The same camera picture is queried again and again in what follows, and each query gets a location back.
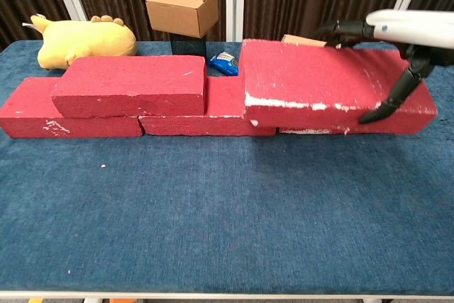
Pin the blue table cloth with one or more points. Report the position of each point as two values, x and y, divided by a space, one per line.
213 228

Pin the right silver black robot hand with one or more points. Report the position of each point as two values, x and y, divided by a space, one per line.
411 28

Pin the yellow plush toy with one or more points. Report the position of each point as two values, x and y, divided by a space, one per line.
85 44

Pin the red foam brick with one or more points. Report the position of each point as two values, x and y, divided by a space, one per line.
134 79
28 118
301 130
312 76
221 104

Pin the blue cookie packet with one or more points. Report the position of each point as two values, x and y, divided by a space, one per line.
223 63

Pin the kraft spiral notebook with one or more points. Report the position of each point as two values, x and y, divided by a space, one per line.
301 40

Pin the black mesh pen cup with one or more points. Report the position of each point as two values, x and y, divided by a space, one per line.
188 45

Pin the brown cardboard box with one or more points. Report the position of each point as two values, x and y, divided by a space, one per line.
181 10

